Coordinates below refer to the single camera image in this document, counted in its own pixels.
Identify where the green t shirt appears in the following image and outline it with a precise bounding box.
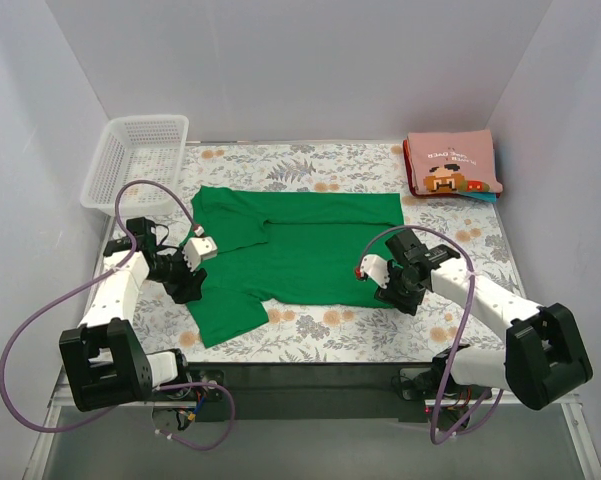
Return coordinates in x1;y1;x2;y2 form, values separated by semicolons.
187;186;403;348

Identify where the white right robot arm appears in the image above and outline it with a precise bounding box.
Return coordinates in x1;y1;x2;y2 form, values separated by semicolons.
358;229;593;410

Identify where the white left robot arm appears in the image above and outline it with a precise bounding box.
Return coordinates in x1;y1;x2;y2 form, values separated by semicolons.
59;217;217;412

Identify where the floral table mat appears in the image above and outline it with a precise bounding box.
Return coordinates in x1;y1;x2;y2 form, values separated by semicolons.
133;142;524;363

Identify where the blue folded t shirt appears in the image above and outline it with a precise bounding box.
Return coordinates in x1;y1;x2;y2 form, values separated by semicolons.
461;192;499;203

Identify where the white plastic basket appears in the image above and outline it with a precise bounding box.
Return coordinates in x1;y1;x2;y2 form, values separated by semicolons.
80;114;189;216

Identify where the red folded t shirt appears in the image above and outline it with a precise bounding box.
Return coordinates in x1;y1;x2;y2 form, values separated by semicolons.
402;139;418;197

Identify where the pink folded t shirt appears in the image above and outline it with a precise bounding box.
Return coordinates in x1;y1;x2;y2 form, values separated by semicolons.
406;129;503;197

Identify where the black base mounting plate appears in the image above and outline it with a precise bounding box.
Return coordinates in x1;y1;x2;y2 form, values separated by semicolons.
189;362;437;423

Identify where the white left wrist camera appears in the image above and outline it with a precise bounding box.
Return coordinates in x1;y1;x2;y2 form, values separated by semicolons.
182;236;218;272

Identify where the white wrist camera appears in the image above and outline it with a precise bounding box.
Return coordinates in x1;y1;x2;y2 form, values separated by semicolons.
182;236;218;272
355;254;390;289

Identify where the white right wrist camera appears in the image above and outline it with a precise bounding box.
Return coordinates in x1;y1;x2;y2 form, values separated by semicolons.
355;254;390;289

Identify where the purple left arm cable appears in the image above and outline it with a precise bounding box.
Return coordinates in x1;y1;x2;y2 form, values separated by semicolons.
0;180;238;452

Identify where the aluminium rail frame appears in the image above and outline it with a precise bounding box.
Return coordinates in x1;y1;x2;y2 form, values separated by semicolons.
26;225;601;479

